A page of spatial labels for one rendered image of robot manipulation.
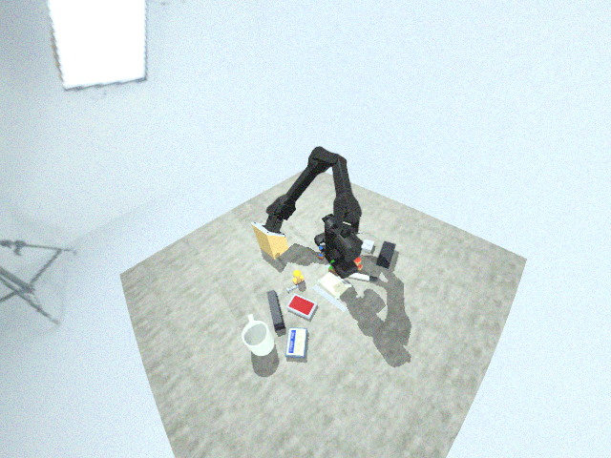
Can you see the white mug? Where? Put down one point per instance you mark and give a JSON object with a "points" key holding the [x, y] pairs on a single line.
{"points": [[257, 337]]}

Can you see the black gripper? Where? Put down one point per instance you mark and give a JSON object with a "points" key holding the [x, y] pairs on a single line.
{"points": [[340, 266]]}

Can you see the red ink pad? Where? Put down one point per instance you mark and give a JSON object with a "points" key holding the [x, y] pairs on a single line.
{"points": [[301, 306]]}

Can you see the white cylinder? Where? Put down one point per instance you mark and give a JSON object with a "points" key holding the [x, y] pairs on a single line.
{"points": [[364, 277]]}

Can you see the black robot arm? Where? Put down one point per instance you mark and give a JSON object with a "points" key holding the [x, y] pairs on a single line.
{"points": [[345, 206]]}

